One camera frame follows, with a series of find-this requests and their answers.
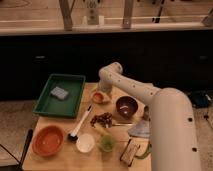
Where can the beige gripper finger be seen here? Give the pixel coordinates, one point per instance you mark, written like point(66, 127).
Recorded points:
point(107, 98)
point(95, 92)

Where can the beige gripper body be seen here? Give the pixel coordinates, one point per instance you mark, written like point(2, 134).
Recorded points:
point(107, 91)

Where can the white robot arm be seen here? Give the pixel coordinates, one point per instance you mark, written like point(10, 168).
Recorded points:
point(172, 128)

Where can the dark brown bowl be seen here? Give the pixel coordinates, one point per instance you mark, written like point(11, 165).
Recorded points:
point(126, 107)

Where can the red orange bowl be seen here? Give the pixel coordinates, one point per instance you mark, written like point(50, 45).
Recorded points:
point(48, 141)

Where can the grey blue sponge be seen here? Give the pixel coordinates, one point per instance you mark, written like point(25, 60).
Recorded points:
point(59, 93)

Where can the small metal cup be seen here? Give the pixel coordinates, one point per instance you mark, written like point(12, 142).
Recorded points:
point(146, 113)

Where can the green plastic tray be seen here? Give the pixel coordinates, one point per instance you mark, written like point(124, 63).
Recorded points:
point(50, 106)

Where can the grey folded cloth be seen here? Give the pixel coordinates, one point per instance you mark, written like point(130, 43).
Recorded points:
point(140, 130)

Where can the green measuring cup yellow handle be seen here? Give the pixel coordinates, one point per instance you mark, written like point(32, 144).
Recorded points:
point(106, 142)

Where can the white handled dish brush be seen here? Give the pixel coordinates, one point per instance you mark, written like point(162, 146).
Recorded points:
point(72, 136)

